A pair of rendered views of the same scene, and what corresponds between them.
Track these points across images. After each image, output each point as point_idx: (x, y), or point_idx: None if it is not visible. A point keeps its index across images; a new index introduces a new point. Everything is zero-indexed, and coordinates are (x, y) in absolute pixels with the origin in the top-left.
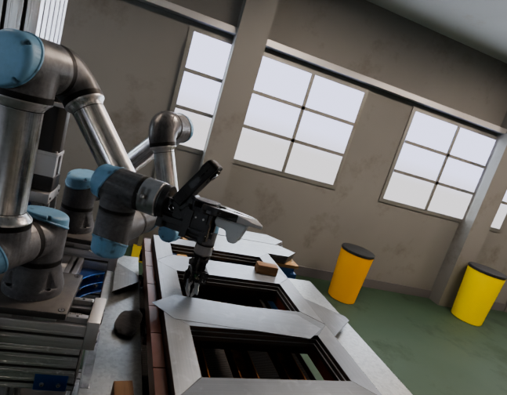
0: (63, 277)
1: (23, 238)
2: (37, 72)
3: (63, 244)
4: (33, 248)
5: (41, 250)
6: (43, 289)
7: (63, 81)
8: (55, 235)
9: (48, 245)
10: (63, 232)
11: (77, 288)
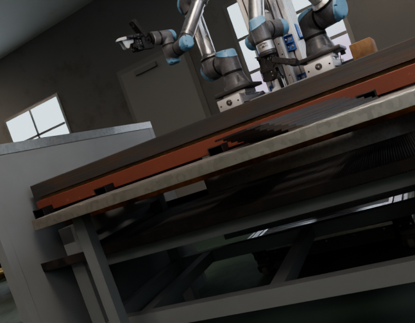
0: (231, 82)
1: (204, 64)
2: (179, 7)
3: (224, 65)
4: (210, 68)
5: (214, 68)
6: (225, 87)
7: (187, 1)
8: (217, 61)
9: (216, 66)
10: (219, 59)
11: (235, 87)
